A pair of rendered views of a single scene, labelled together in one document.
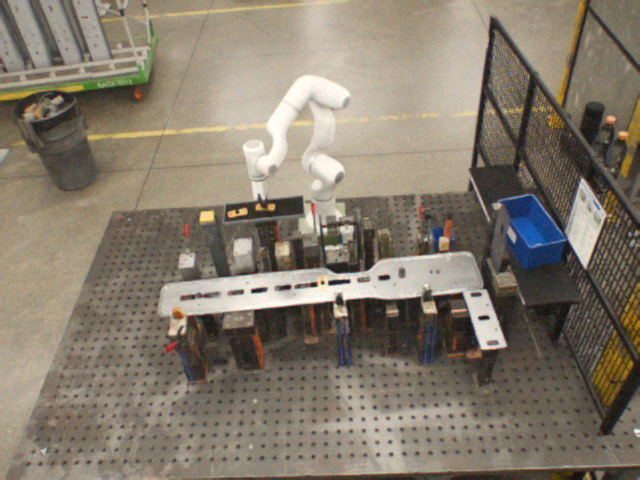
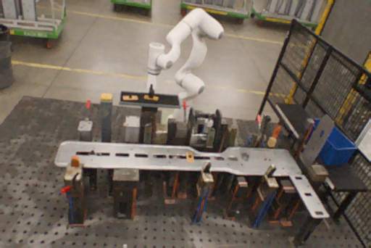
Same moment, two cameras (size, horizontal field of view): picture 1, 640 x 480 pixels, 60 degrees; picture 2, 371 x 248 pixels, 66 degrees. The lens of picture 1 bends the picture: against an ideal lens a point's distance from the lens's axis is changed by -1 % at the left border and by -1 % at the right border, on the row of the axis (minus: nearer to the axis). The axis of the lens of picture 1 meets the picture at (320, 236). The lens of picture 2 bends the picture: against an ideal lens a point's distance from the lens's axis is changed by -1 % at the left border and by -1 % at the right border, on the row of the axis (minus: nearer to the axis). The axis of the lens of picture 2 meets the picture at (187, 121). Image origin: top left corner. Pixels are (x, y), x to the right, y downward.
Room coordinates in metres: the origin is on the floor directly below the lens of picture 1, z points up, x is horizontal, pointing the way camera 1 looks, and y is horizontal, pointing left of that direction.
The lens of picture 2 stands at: (0.40, 0.38, 2.09)
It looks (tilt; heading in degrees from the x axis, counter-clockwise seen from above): 34 degrees down; 345
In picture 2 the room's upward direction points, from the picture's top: 12 degrees clockwise
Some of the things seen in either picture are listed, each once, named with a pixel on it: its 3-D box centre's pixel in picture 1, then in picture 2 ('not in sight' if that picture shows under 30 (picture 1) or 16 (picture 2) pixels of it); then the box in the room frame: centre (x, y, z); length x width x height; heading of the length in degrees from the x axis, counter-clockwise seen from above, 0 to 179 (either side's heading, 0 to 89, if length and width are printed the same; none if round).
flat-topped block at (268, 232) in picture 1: (271, 246); (146, 129); (1.92, 0.24, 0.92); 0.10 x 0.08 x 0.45; 90
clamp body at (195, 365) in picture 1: (189, 349); (76, 196); (1.40, 0.60, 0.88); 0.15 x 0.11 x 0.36; 0
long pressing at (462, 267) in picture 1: (318, 286); (186, 158); (1.58, 0.03, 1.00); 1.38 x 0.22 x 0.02; 90
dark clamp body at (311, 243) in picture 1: (314, 268); (177, 149); (1.78, 0.04, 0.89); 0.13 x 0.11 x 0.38; 0
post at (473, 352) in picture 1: (475, 328); (292, 203); (1.38, -0.61, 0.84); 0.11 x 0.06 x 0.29; 0
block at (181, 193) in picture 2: (325, 303); (185, 174); (1.60, 0.01, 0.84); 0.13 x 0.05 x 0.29; 0
